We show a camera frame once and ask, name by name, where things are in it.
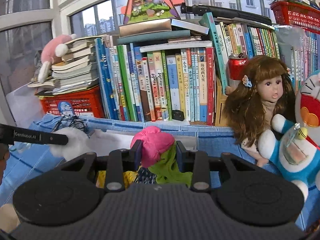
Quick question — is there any gold sequin soft pouch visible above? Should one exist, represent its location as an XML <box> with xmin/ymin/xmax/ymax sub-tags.
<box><xmin>96</xmin><ymin>171</ymin><xmax>138</xmax><ymax>189</ymax></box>

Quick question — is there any navy floral soft pouch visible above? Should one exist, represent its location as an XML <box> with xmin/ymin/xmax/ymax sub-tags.
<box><xmin>135</xmin><ymin>166</ymin><xmax>157</xmax><ymax>184</ymax></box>

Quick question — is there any pink and green soft toy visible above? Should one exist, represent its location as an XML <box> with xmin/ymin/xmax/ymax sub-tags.
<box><xmin>130</xmin><ymin>126</ymin><xmax>192</xmax><ymax>187</ymax></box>

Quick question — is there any white fluffy soft object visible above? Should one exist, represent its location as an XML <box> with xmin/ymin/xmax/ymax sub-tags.
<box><xmin>49</xmin><ymin>127</ymin><xmax>92</xmax><ymax>161</ymax></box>

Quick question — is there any white cardboard box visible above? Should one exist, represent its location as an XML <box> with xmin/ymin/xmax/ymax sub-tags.
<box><xmin>87</xmin><ymin>129</ymin><xmax>197</xmax><ymax>157</ymax></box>

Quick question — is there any blue table cloth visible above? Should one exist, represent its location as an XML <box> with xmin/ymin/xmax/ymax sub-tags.
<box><xmin>1</xmin><ymin>116</ymin><xmax>319</xmax><ymax>229</ymax></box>

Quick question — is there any miniature black bicycle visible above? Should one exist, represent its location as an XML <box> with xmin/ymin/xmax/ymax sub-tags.
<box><xmin>52</xmin><ymin>115</ymin><xmax>88</xmax><ymax>133</ymax></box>

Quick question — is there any red plastic crate left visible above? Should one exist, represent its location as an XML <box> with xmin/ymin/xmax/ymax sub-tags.
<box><xmin>35</xmin><ymin>86</ymin><xmax>105</xmax><ymax>118</ymax></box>

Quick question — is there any stack of worn books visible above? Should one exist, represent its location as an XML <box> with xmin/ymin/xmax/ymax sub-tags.
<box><xmin>28</xmin><ymin>36</ymin><xmax>99</xmax><ymax>95</ymax></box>

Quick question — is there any small Doraemon plush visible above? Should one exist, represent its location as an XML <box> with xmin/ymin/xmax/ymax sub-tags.
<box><xmin>258</xmin><ymin>114</ymin><xmax>319</xmax><ymax>199</ymax></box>

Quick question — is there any row of upright books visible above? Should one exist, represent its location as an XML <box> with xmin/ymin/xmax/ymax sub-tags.
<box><xmin>94</xmin><ymin>20</ymin><xmax>218</xmax><ymax>126</ymax></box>

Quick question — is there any pink white plush toy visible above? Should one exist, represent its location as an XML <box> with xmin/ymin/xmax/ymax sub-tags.
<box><xmin>37</xmin><ymin>34</ymin><xmax>76</xmax><ymax>83</ymax></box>

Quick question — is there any brown haired doll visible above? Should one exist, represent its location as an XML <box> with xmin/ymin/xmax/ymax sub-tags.
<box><xmin>223</xmin><ymin>55</ymin><xmax>296</xmax><ymax>167</ymax></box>

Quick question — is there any red soda can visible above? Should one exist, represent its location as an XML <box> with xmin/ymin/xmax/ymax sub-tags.
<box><xmin>227</xmin><ymin>53</ymin><xmax>248</xmax><ymax>88</ymax></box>

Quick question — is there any large Doraemon plush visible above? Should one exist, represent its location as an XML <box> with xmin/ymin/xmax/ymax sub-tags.
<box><xmin>295</xmin><ymin>70</ymin><xmax>320</xmax><ymax>145</ymax></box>

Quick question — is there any right row of books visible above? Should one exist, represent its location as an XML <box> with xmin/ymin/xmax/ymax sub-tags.
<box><xmin>200</xmin><ymin>12</ymin><xmax>319</xmax><ymax>92</ymax></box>

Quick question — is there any black long toy gun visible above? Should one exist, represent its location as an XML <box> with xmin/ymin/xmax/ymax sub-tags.
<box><xmin>180</xmin><ymin>3</ymin><xmax>272</xmax><ymax>25</ymax></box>

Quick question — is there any red plastic basket right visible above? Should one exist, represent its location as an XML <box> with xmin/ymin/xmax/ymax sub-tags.
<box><xmin>270</xmin><ymin>1</ymin><xmax>320</xmax><ymax>34</ymax></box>

